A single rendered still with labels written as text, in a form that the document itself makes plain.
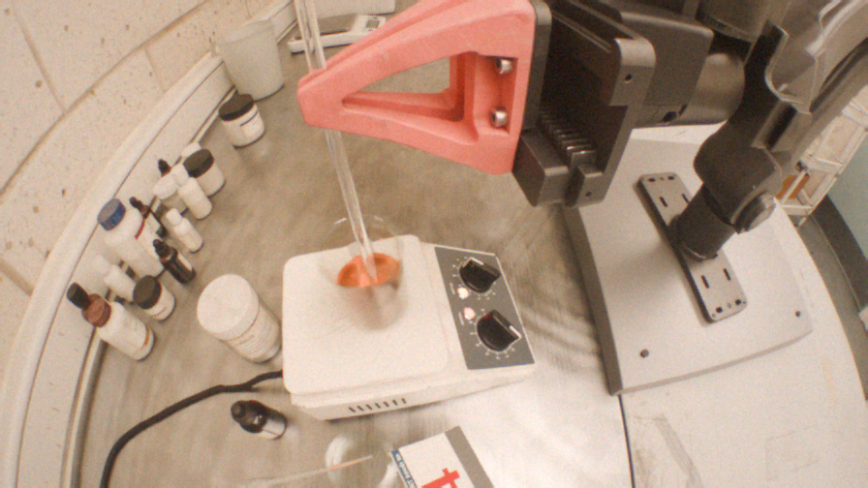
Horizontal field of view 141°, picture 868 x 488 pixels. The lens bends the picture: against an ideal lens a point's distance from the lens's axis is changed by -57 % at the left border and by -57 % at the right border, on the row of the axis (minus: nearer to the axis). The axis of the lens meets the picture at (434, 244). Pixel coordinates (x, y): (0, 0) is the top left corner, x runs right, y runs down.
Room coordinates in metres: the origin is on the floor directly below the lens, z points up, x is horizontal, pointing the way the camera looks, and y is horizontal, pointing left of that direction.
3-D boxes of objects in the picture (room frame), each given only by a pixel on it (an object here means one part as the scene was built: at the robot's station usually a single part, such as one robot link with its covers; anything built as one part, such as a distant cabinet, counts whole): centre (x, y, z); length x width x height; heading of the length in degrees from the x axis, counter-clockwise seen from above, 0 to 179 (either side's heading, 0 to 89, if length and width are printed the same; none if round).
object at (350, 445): (0.01, 0.07, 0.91); 0.06 x 0.06 x 0.02
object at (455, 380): (0.12, 0.04, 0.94); 0.22 x 0.13 x 0.08; 100
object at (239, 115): (0.51, 0.33, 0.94); 0.07 x 0.07 x 0.07
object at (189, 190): (0.32, 0.34, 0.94); 0.03 x 0.03 x 0.09
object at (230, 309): (0.13, 0.19, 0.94); 0.06 x 0.06 x 0.08
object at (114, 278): (0.18, 0.42, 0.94); 0.03 x 0.03 x 0.08
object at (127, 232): (0.23, 0.40, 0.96); 0.06 x 0.06 x 0.11
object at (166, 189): (0.34, 0.40, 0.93); 0.05 x 0.05 x 0.05
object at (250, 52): (0.70, 0.38, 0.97); 0.18 x 0.13 x 0.15; 82
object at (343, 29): (1.00, 0.24, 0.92); 0.26 x 0.19 x 0.05; 90
